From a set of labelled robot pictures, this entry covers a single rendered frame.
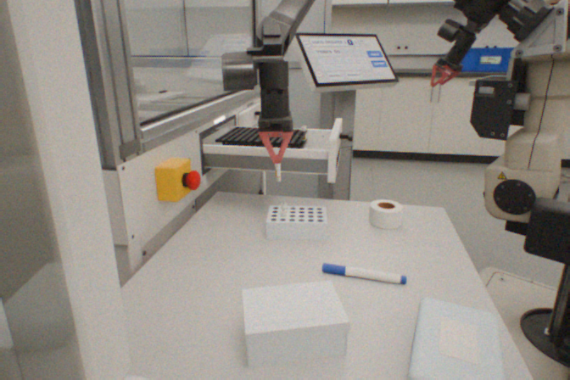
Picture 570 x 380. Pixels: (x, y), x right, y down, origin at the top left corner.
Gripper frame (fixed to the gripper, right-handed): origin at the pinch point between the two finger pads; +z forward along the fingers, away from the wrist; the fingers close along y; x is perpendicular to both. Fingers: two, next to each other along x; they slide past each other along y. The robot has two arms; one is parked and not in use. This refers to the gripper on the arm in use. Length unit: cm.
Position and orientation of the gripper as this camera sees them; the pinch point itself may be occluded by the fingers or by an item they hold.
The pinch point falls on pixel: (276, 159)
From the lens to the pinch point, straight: 77.9
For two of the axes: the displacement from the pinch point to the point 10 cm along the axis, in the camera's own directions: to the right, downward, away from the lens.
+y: 0.3, 3.2, -9.5
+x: 10.0, -0.3, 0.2
